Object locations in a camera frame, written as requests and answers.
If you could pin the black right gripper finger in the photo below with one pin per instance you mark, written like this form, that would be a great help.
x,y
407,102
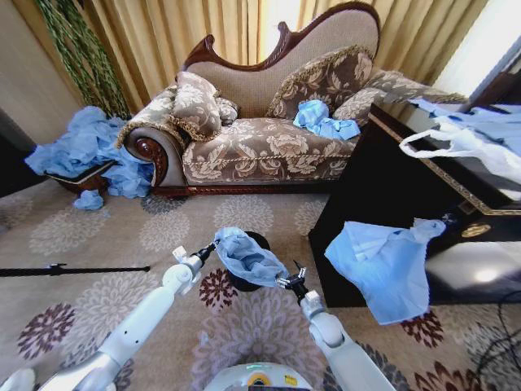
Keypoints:
x,y
300,271
283,282

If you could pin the blue garbage bag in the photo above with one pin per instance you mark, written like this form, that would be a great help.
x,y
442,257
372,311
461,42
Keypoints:
x,y
248,260

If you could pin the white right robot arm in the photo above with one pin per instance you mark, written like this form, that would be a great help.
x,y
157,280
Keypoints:
x,y
331,330

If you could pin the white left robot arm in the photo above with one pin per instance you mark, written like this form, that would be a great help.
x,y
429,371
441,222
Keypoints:
x,y
134,322

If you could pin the black round trash bin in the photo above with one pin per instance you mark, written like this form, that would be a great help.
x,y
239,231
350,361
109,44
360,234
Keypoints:
x,y
260,241

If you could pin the flat blue plastic bag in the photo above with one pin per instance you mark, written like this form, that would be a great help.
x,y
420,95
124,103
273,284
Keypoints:
x,y
382,269

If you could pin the small crumpled blue bag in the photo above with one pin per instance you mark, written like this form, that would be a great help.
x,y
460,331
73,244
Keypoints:
x,y
88,200

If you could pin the white plastic bag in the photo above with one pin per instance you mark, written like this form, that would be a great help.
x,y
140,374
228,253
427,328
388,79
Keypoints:
x,y
480,146

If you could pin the pale blue plastic bag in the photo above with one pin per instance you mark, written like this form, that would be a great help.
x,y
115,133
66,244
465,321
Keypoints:
x,y
488,120

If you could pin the white robot front shell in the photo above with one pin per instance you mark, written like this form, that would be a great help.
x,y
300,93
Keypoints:
x,y
264,376

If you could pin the floral chaise longue sofa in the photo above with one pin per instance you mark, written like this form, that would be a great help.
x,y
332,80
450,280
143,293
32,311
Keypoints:
x,y
260,150

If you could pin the black cabinet with gold trim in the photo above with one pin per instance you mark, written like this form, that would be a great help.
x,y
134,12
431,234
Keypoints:
x,y
386,183

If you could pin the black pole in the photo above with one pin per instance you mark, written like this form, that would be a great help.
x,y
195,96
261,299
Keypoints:
x,y
81,270

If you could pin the dark wooden footstool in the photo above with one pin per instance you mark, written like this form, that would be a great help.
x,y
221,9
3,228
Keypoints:
x,y
81,177

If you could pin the small floral cushion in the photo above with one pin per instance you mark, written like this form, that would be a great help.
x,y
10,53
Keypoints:
x,y
227,111

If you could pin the floral square cushion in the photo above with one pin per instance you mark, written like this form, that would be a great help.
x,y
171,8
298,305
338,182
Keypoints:
x,y
195,108

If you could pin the pile of blue bags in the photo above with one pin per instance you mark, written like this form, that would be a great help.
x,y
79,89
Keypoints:
x,y
81,138

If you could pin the floral bolster cushion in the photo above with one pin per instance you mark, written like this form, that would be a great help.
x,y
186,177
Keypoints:
x,y
358,104

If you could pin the large fringed floral cushion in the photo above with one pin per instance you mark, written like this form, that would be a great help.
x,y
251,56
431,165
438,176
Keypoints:
x,y
325,81

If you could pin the dark furniture piece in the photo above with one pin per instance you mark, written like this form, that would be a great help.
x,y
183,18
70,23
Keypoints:
x,y
14,167

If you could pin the beige pleated curtain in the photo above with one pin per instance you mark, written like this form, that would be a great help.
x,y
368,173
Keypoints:
x,y
163,36

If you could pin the green hanging plant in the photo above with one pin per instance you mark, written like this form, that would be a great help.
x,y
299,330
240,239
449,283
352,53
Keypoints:
x,y
81,57

